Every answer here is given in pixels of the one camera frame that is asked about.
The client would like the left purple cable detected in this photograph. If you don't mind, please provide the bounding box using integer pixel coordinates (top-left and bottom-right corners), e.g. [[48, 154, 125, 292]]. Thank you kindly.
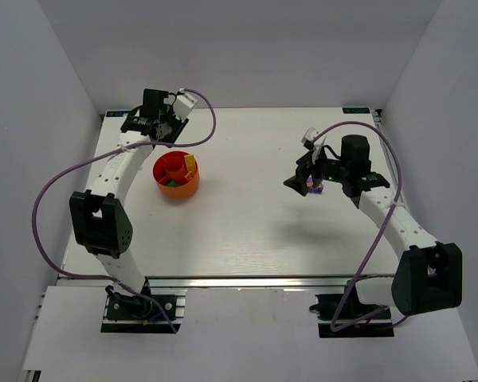
[[31, 88, 218, 332]]

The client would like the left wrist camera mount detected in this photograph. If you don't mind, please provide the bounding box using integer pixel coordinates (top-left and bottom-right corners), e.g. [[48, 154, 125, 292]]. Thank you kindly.
[[172, 88, 198, 121]]

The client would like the purple lego plate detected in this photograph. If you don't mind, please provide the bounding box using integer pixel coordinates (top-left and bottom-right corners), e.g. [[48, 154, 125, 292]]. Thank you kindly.
[[306, 176, 323, 194]]

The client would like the left blue corner label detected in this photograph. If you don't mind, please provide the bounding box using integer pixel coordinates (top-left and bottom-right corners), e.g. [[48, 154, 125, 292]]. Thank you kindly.
[[105, 111, 129, 118]]

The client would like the long yellow lego plate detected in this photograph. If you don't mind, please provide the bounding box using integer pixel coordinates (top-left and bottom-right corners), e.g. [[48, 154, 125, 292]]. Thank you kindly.
[[184, 154, 197, 173]]

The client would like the orange round divided container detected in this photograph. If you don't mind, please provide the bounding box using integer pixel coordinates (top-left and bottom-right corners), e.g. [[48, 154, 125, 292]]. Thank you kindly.
[[152, 150, 200, 199]]

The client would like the purple cable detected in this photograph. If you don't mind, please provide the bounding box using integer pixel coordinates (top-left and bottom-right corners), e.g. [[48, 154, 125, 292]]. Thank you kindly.
[[312, 121, 408, 332], [31, 88, 218, 332]]

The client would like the blue corner label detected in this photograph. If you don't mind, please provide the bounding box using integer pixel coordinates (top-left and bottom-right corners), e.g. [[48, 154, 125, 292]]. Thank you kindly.
[[342, 107, 370, 115], [105, 111, 129, 118]]

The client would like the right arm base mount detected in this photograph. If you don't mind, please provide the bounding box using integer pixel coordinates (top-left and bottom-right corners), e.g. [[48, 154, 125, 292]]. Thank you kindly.
[[308, 294, 394, 339]]

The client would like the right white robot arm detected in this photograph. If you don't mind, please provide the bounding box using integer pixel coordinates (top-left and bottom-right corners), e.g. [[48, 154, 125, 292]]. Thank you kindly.
[[284, 134, 462, 316]]

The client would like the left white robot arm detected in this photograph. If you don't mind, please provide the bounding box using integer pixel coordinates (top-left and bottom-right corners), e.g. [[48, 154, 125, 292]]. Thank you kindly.
[[69, 89, 197, 296]]

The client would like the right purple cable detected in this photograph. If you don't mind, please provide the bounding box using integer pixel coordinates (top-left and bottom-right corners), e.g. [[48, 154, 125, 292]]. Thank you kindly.
[[312, 121, 408, 332]]

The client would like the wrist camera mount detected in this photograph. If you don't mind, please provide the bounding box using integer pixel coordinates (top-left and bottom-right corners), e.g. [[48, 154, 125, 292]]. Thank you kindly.
[[172, 88, 198, 121], [301, 127, 325, 164]]

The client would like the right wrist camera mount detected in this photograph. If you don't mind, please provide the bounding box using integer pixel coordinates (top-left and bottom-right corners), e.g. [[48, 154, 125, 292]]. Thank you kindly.
[[301, 127, 325, 164]]

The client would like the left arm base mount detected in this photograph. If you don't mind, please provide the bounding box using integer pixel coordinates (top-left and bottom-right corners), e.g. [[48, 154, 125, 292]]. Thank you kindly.
[[100, 286, 186, 334]]

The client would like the right blue corner label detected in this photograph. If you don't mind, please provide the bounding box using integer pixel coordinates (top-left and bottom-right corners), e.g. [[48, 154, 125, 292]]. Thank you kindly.
[[342, 107, 370, 115]]

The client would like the aluminium table front rail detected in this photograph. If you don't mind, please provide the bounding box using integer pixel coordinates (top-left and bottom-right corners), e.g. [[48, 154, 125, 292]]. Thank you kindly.
[[59, 275, 399, 290]]

